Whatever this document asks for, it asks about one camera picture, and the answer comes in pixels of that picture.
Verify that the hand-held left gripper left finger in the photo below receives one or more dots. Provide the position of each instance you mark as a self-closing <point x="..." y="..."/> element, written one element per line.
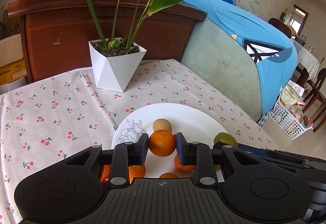
<point x="144" y="149"/>

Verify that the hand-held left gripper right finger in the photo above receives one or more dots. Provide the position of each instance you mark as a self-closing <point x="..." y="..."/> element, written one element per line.
<point x="179" y="149"/>

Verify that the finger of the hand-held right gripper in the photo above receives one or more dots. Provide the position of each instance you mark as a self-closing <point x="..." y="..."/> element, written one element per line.
<point x="254" y="150"/>

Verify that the orange mandarin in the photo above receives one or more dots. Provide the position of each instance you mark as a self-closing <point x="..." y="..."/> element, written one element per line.
<point x="184" y="165"/>
<point x="105" y="172"/>
<point x="168" y="176"/>
<point x="162" y="142"/>
<point x="137" y="172"/>

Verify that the white plate with grey flowers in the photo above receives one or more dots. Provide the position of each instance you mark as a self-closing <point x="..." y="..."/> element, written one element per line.
<point x="193" y="122"/>

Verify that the green round fruit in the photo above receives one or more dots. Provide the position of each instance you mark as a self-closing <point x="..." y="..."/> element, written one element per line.
<point x="225" y="138"/>

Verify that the white perforated plastic basket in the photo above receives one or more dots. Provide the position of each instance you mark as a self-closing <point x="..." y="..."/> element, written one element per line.
<point x="287" y="122"/>

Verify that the printed snack bag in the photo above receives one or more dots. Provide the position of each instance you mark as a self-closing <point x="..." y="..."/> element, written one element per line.
<point x="290" y="94"/>

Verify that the brown wooden chair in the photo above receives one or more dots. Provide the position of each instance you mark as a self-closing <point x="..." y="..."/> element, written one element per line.
<point x="317" y="96"/>

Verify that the white faceted plant pot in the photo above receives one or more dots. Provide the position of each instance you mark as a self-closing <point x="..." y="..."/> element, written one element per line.
<point x="114" y="68"/>

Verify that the pale green armchair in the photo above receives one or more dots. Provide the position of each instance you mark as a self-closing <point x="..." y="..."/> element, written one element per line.
<point x="219" y="66"/>

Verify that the dark wooden chair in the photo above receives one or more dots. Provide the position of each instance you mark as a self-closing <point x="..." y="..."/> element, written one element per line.
<point x="280" y="26"/>

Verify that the blue printed cloth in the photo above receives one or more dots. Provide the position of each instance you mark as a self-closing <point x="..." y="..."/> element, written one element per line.
<point x="234" y="23"/>

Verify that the dark wooden cabinet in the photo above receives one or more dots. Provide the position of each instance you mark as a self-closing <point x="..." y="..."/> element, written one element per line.
<point x="63" y="30"/>

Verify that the open cardboard box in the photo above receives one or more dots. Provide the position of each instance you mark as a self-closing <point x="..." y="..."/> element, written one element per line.
<point x="11" y="58"/>

